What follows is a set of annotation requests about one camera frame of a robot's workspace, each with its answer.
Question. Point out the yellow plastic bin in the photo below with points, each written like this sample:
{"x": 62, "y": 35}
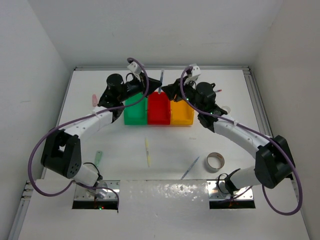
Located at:
{"x": 181, "y": 114}

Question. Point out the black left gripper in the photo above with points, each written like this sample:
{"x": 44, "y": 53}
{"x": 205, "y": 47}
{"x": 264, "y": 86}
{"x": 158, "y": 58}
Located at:
{"x": 141, "y": 80}

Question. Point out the aluminium frame rail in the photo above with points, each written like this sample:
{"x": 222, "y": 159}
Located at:
{"x": 257, "y": 102}

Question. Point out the green plastic bin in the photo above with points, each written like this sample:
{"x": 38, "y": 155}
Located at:
{"x": 137, "y": 114}

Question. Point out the blue ink pen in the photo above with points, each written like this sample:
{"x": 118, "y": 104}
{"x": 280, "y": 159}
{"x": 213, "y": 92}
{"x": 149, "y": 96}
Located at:
{"x": 190, "y": 167}

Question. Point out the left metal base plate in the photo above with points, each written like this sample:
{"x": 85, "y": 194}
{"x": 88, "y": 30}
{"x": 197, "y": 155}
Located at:
{"x": 102, "y": 194}

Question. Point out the red plastic bin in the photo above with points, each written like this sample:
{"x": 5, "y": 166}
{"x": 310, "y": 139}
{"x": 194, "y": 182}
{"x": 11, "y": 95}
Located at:
{"x": 158, "y": 109}

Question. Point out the dark red ink pen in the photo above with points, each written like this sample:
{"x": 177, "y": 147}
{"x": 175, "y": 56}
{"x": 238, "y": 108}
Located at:
{"x": 161, "y": 80}

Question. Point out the yellow highlighter pen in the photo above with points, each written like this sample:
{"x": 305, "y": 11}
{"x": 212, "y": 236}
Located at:
{"x": 147, "y": 152}

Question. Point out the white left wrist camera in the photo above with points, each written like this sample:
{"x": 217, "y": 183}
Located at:
{"x": 134, "y": 68}

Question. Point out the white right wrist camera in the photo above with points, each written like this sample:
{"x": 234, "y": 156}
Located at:
{"x": 193, "y": 73}

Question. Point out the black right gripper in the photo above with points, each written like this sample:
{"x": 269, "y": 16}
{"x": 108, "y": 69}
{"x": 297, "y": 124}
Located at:
{"x": 173, "y": 91}

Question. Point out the pink eraser stick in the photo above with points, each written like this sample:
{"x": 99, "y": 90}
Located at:
{"x": 94, "y": 100}

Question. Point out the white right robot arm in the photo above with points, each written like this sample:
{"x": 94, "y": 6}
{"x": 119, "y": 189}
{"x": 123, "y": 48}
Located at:
{"x": 272, "y": 155}

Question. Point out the green eraser stick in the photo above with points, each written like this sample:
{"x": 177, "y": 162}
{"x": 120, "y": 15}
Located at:
{"x": 98, "y": 157}

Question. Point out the small clear tape roll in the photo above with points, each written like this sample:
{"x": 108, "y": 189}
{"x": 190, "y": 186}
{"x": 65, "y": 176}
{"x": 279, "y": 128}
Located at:
{"x": 226, "y": 108}

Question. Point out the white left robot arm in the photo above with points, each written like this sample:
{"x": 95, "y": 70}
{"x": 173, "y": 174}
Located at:
{"x": 62, "y": 149}

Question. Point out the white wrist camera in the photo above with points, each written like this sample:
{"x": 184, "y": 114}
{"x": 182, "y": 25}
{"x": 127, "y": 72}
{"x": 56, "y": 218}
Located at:
{"x": 193, "y": 73}
{"x": 134, "y": 68}

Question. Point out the wide clear tape roll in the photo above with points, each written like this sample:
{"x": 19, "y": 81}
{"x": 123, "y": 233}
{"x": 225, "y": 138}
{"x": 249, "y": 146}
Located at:
{"x": 214, "y": 162}

